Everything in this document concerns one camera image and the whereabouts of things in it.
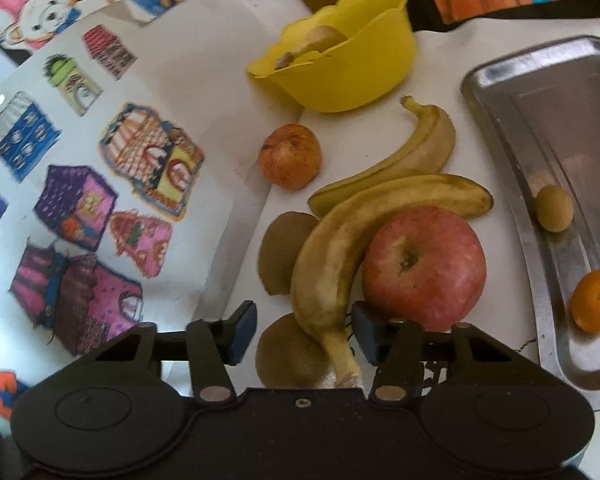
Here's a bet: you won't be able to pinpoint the small brown longan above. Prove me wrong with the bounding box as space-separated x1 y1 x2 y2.
536 185 575 233

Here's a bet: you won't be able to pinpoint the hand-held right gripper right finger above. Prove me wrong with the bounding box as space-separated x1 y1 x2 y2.
351 301 525 406

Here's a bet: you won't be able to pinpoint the large yellow banana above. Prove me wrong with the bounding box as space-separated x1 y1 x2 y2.
290 174 494 391

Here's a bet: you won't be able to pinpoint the brown kiwi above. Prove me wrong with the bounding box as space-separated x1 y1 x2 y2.
255 312 338 390
257 211 321 297

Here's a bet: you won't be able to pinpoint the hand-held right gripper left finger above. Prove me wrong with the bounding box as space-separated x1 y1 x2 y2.
80 301 258 405

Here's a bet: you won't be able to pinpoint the small yellow banana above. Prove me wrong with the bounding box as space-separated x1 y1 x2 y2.
307 95 457 218

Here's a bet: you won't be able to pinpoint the cartoon printed table cover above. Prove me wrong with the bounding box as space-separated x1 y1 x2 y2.
0 0 313 421

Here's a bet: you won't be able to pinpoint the orange tangerine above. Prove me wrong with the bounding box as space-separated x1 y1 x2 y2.
570 270 600 335

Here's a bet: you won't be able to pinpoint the white paper sheet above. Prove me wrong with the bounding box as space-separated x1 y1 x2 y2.
200 15 600 411

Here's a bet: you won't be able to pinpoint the brown pear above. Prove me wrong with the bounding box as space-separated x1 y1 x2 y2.
275 25 348 70

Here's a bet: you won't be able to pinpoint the metal tray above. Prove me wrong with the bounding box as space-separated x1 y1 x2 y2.
460 35 600 393

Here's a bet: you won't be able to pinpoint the small red apple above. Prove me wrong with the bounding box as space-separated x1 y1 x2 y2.
257 123 323 191

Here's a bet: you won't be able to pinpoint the large red apple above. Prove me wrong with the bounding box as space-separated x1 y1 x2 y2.
362 205 487 333

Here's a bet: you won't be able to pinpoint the yellow plastic bowl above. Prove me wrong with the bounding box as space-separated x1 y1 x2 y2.
245 0 416 113

